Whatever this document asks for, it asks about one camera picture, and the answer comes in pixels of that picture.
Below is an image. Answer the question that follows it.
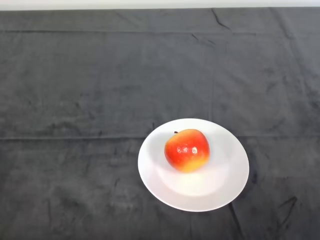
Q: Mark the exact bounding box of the red and yellow apple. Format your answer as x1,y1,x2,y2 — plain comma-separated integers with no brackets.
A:
163,128,211,174

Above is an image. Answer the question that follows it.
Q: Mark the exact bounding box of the round white plate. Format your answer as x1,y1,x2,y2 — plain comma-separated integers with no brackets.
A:
137,118,250,213

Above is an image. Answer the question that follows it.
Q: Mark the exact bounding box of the black table cloth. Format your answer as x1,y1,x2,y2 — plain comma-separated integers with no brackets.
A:
0,7,320,240

